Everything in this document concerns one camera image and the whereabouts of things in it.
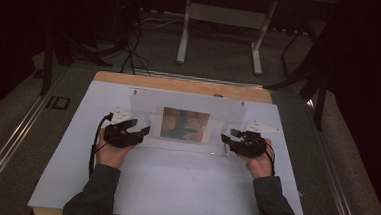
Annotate pale blue board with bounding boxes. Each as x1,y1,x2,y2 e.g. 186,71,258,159
26,75,317,215

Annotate black chair legs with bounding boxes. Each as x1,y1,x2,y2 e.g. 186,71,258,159
260,25,335,132

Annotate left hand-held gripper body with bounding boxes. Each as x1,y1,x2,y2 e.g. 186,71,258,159
103,106,146,150

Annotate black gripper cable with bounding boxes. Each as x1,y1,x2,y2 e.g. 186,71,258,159
87,111,115,181
262,141,279,178

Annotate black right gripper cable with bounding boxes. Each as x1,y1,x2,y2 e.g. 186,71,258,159
262,141,279,178

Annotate bundle of black cables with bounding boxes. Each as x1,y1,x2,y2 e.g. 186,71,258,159
111,12,156,77

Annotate photo print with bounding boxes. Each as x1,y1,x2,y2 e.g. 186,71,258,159
152,104,220,145

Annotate clear acrylic photo frame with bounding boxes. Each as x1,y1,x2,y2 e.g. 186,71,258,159
125,87,249,158

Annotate white metal desk frame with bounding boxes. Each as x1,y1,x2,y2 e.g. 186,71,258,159
175,0,280,78

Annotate person's left hand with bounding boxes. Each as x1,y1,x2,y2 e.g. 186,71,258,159
94,127,137,171

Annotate black metal stand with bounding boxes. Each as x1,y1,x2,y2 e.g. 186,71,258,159
38,24,116,101

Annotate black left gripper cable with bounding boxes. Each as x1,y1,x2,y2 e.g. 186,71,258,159
87,111,115,181

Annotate aluminium floor rail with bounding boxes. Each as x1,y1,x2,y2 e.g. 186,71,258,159
0,63,69,208
299,98,369,215

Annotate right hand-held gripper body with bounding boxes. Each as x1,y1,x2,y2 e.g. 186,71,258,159
236,118,283,161

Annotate person's right hand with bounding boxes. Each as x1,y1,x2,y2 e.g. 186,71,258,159
242,136,277,182

